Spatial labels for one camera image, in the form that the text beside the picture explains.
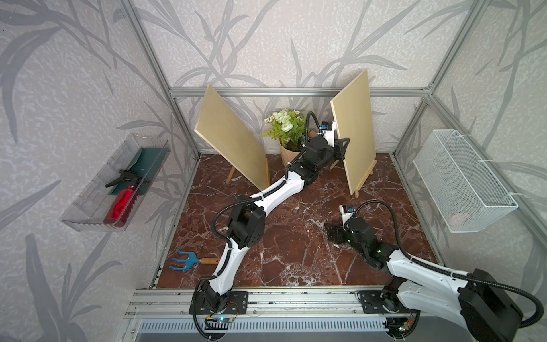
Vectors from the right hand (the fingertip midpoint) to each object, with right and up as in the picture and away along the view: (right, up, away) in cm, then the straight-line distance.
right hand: (333, 221), depth 86 cm
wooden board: (-46, +38, -3) cm, 60 cm away
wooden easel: (-29, +21, +20) cm, 41 cm away
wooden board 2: (+14, +49, +20) cm, 55 cm away
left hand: (+5, +32, -7) cm, 33 cm away
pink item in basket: (+39, +4, -14) cm, 42 cm away
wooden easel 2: (+22, +21, +18) cm, 35 cm away
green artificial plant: (-19, +40, +5) cm, 44 cm away
